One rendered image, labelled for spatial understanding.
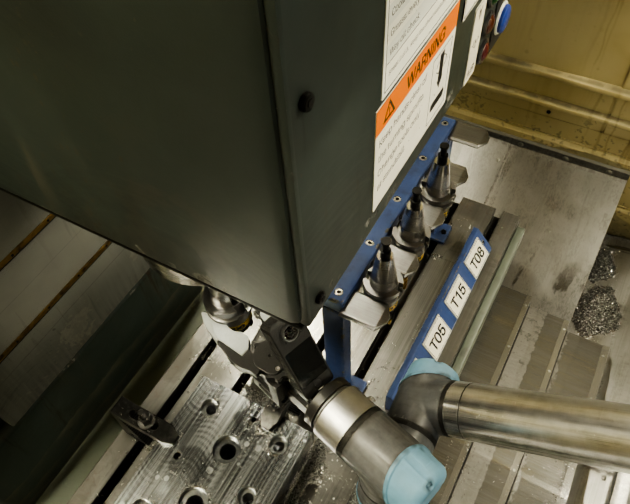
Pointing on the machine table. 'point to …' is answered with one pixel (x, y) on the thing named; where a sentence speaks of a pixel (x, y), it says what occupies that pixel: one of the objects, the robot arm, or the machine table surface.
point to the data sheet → (407, 34)
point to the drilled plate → (209, 441)
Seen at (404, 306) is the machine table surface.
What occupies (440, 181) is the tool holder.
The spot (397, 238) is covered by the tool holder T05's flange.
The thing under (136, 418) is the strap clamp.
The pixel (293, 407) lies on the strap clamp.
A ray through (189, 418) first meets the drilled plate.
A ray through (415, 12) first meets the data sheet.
